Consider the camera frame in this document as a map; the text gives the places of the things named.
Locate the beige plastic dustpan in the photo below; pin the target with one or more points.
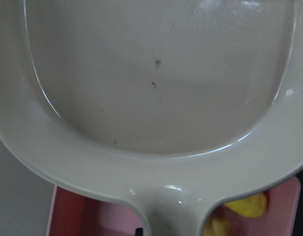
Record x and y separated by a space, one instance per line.
169 107

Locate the pink plastic bin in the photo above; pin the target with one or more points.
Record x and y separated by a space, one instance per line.
75 215

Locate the yellow toy potato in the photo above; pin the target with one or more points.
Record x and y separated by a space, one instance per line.
250 207

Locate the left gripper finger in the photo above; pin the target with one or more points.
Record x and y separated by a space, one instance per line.
139 232

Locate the orange toy ginger root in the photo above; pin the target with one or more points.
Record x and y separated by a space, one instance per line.
217 227

